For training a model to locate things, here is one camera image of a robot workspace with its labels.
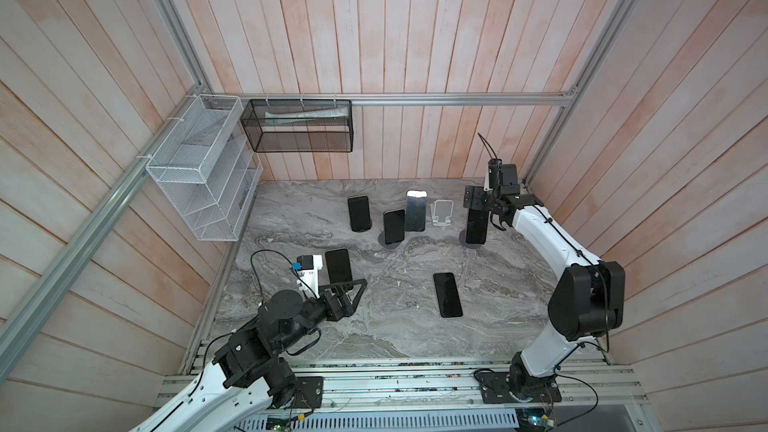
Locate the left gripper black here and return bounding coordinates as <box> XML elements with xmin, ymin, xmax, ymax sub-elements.
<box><xmin>275</xmin><ymin>279</ymin><xmax>368</xmax><ymax>351</ymax></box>

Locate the purple phone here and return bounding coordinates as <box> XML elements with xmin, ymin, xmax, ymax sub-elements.
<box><xmin>465</xmin><ymin>209</ymin><xmax>490</xmax><ymax>245</ymax></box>

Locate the white phone stand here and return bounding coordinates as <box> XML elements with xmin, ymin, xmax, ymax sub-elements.
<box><xmin>431</xmin><ymin>199</ymin><xmax>454</xmax><ymax>227</ymax></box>

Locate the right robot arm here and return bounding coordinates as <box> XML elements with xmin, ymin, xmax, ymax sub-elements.
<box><xmin>463</xmin><ymin>158</ymin><xmax>626</xmax><ymax>402</ymax></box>

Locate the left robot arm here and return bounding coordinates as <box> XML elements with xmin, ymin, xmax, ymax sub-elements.
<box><xmin>135</xmin><ymin>279</ymin><xmax>367</xmax><ymax>431</ymax></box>

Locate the purple round phone stand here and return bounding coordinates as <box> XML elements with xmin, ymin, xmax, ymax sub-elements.
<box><xmin>459</xmin><ymin>230</ymin><xmax>482</xmax><ymax>250</ymax></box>

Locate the black phone centre round stand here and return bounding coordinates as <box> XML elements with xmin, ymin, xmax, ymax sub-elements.
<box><xmin>383</xmin><ymin>209</ymin><xmax>405</xmax><ymax>246</ymax></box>

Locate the blue phone upright reflective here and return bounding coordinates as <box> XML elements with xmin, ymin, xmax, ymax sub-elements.
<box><xmin>405</xmin><ymin>190</ymin><xmax>427</xmax><ymax>232</ymax></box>

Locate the aluminium rail frame front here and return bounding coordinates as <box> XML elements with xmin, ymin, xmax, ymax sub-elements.
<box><xmin>155</xmin><ymin>358</ymin><xmax>660</xmax><ymax>431</ymax></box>

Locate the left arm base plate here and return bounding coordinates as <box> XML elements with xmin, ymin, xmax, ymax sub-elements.
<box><xmin>283</xmin><ymin>375</ymin><xmax>325</xmax><ymax>410</ymax></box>

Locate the black wire mesh basket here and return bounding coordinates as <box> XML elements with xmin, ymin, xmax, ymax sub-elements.
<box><xmin>240</xmin><ymin>98</ymin><xmax>354</xmax><ymax>154</ymax></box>

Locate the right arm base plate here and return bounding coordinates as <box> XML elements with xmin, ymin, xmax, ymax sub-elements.
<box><xmin>472</xmin><ymin>366</ymin><xmax>562</xmax><ymax>404</ymax></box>

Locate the white wire mesh shelf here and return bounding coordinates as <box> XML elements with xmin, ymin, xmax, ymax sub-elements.
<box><xmin>146</xmin><ymin>94</ymin><xmax>263</xmax><ymax>242</ymax></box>

